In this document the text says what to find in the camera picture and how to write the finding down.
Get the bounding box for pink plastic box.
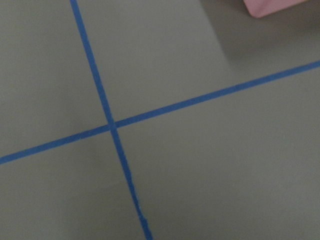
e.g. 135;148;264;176
243;0;306;19

